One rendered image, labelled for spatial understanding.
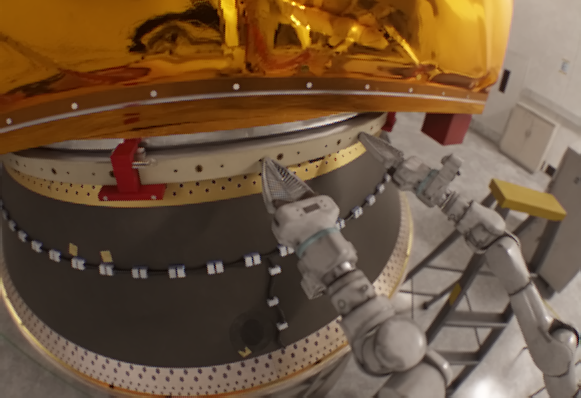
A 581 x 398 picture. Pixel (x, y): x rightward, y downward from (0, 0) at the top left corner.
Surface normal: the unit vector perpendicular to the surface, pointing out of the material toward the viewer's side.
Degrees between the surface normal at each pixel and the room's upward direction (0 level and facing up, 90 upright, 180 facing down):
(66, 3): 87
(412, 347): 15
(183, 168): 90
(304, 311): 62
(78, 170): 90
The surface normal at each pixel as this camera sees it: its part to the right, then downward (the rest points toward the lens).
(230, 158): 0.40, 0.54
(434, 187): -0.48, -0.08
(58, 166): 0.01, 0.56
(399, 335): 0.12, -0.77
